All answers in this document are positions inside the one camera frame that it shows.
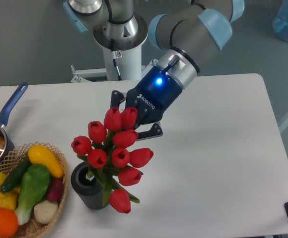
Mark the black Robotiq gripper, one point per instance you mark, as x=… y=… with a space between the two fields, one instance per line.
x=151 y=97

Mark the red tulip bouquet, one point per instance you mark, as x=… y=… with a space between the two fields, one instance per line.
x=105 y=151

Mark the dark grey ribbed vase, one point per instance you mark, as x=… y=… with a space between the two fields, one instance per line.
x=88 y=188

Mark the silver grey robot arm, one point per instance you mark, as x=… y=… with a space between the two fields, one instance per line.
x=164 y=56

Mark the yellow squash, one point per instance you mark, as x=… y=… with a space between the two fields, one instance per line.
x=39 y=154

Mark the purple red radish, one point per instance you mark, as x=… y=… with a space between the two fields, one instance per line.
x=55 y=191

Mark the green bok choy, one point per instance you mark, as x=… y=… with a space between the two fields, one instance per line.
x=34 y=185

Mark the white garlic bulb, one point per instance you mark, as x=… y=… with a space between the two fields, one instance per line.
x=45 y=211

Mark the woven wicker basket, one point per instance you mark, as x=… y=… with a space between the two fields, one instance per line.
x=34 y=229

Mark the green cucumber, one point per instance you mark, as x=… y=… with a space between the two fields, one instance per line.
x=15 y=176

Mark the yellow bell pepper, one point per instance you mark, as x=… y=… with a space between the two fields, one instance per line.
x=0 y=200

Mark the orange fruit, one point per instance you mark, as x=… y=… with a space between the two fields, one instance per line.
x=8 y=223

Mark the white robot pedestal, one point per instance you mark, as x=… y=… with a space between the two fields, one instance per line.
x=122 y=51

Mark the blue handled saucepan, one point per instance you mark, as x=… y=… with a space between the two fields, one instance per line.
x=4 y=117

